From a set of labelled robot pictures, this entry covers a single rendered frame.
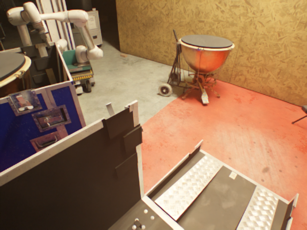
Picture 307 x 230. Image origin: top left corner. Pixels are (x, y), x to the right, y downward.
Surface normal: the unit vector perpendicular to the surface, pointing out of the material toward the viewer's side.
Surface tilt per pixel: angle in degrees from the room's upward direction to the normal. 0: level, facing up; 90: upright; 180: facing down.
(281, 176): 0
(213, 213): 1
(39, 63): 90
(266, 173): 0
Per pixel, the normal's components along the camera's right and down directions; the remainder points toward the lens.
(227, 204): 0.02, -0.80
